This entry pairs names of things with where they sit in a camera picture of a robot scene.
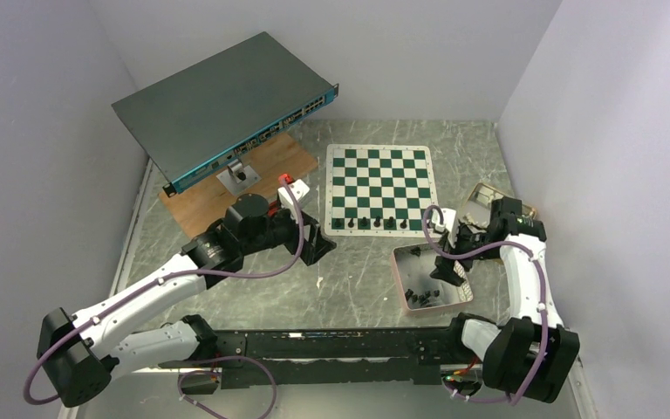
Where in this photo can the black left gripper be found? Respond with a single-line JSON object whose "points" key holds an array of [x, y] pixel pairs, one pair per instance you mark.
{"points": [[316, 244]]}

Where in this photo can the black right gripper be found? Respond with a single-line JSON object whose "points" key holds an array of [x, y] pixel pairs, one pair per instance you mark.
{"points": [[445, 271]]}

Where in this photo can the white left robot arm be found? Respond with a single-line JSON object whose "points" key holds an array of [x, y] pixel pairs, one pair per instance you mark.
{"points": [[81, 353]]}

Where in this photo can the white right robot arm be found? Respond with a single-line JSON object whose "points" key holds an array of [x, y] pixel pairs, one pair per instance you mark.
{"points": [[532, 352]]}

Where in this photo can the black chess pieces pile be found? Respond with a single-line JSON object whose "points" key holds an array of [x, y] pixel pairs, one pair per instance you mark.
{"points": [[422, 299]]}

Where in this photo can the green white chess board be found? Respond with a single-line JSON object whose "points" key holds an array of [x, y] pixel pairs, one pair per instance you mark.
{"points": [[378, 180]]}

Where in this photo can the wooden board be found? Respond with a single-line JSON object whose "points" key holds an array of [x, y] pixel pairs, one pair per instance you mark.
{"points": [[198, 207]]}

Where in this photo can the pink metal tray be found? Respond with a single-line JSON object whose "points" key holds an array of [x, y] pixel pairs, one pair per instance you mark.
{"points": [[411, 272]]}

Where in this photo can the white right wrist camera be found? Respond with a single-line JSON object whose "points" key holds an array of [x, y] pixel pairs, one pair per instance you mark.
{"points": [[444, 221]]}

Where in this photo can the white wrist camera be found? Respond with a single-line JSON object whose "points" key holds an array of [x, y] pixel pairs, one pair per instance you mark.
{"points": [[291, 191], [444, 221]]}

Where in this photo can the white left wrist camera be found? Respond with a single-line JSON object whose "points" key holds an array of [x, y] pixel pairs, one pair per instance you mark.
{"points": [[291, 191]]}

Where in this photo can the metal switch stand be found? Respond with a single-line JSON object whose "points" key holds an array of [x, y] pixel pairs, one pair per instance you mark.
{"points": [[238, 177]]}

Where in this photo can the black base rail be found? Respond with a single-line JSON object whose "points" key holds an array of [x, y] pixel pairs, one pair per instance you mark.
{"points": [[419, 355]]}

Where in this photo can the grey network switch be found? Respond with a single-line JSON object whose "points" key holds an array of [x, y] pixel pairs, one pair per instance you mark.
{"points": [[197, 121]]}

